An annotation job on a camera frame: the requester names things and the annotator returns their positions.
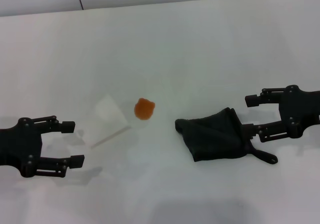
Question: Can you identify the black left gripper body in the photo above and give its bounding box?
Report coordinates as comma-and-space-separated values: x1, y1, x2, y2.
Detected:
0, 117, 43, 178

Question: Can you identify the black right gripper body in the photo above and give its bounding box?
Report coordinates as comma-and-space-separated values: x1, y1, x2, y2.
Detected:
279, 84, 320, 140

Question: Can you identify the white paper cup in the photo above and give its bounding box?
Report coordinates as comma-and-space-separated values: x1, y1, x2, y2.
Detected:
83, 93, 132, 150

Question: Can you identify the dark rag with loop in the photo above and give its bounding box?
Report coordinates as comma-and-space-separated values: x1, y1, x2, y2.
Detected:
174, 107, 279, 165

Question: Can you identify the orange round object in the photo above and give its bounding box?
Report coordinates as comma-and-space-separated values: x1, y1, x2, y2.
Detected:
134, 97, 157, 121

